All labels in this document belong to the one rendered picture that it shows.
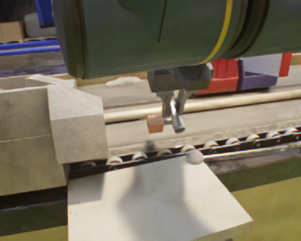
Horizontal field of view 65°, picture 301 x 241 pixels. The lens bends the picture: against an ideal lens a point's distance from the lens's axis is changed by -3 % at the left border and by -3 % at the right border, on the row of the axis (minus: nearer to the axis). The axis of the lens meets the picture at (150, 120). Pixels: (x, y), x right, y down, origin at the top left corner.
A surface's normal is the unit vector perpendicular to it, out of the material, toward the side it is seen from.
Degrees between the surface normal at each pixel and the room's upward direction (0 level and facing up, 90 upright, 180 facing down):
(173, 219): 0
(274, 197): 90
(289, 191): 90
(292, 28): 113
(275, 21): 106
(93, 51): 118
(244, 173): 90
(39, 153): 80
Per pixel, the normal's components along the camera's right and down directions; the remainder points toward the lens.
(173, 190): -0.04, -0.90
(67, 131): 0.20, 0.11
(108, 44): 0.36, 0.73
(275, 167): 0.22, 0.43
